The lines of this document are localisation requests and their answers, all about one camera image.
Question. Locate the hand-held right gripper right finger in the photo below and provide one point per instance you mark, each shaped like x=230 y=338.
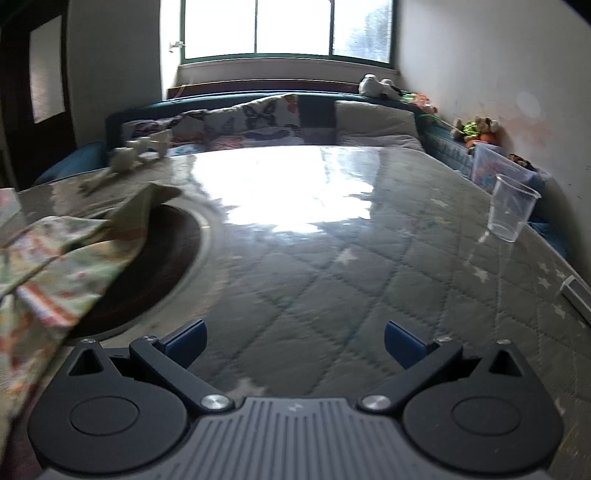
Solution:
x=405 y=342

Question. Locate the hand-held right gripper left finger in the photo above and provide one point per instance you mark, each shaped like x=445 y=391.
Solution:
x=187 y=339

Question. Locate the khaki shorts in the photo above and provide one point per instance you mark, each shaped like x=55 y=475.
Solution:
x=138 y=207

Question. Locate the patterned children's shirt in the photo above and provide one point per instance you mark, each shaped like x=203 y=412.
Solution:
x=55 y=277

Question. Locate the round dark stove inset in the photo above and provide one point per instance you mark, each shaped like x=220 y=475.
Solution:
x=171 y=249

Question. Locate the clear plastic cup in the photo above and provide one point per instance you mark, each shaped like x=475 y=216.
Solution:
x=510 y=210

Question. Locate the small white box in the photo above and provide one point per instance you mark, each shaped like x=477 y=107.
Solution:
x=577 y=295

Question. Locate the white plush rabbit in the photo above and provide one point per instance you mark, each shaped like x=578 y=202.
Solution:
x=127 y=154

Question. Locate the clear plastic storage box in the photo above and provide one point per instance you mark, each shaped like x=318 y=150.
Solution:
x=494 y=161

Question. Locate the teal sofa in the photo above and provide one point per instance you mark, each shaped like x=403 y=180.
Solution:
x=87 y=159

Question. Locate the butterfly print pillow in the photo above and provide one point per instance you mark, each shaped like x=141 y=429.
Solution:
x=258 y=120
x=161 y=124

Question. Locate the grey pillow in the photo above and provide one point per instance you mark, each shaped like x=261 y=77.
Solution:
x=378 y=122

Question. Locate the brown and green plush toys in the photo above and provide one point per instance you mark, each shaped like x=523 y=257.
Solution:
x=475 y=128

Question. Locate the colourful toys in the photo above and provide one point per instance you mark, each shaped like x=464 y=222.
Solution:
x=418 y=102

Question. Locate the white plush toy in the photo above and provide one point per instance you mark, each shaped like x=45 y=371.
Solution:
x=376 y=85

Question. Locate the dark wooden door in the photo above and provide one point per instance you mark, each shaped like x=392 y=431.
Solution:
x=18 y=92

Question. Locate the green framed window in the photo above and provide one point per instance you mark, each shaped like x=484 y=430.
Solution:
x=286 y=27

